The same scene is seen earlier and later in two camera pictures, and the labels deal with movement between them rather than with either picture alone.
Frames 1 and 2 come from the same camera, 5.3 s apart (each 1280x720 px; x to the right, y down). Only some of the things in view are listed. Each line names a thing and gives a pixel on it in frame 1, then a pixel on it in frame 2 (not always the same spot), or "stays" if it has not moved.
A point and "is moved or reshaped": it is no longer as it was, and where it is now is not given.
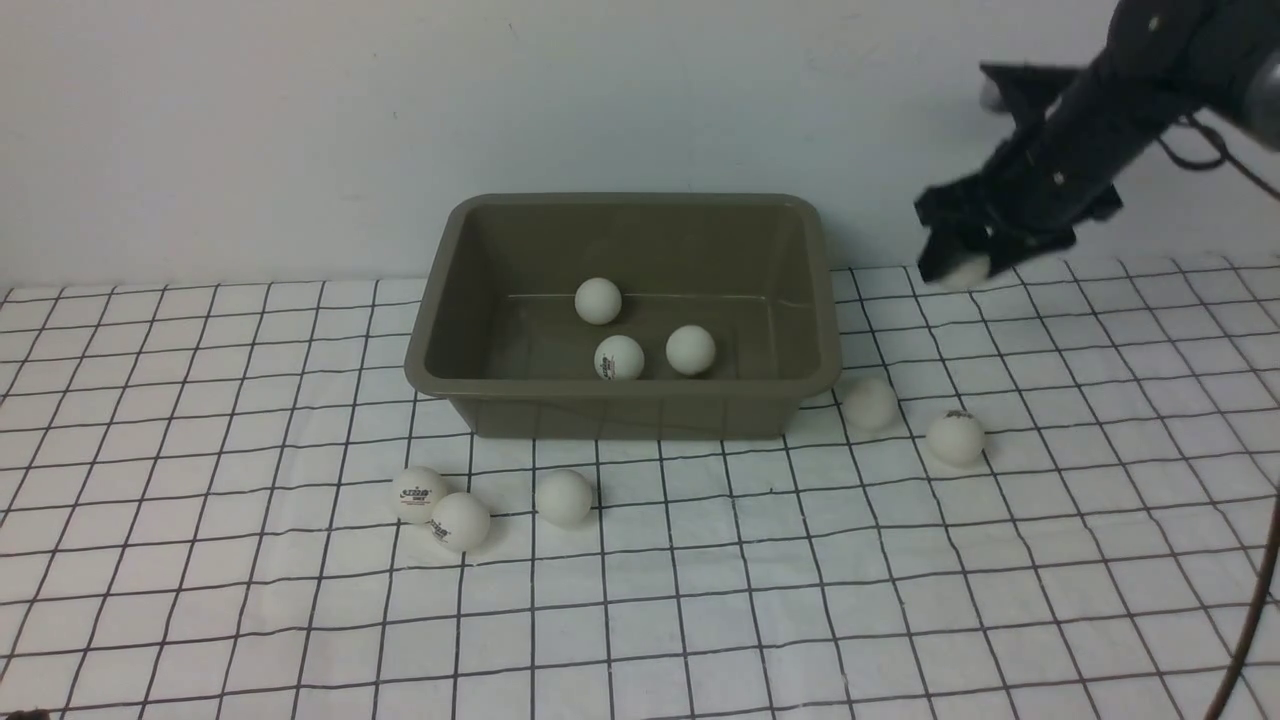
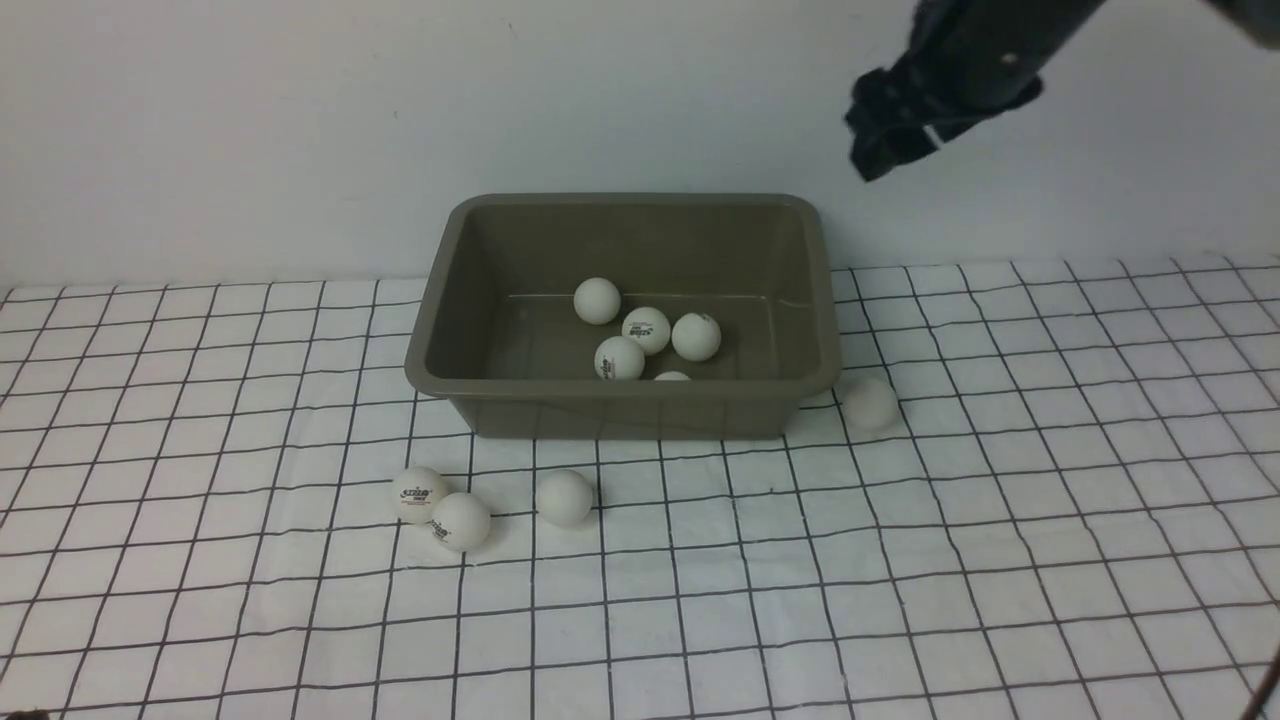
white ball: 871,403 stays
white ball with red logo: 415,492 stays
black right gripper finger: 957,217 → 886,126
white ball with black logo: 460,521 stays
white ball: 690,349 is moved or reshaped
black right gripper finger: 1009,245 → 947,129
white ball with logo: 955,438 → 649,326
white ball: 598,301 stays
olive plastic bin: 499,330 stays
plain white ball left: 564,497 stays
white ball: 619,358 stays
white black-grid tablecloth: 1043,498 stays
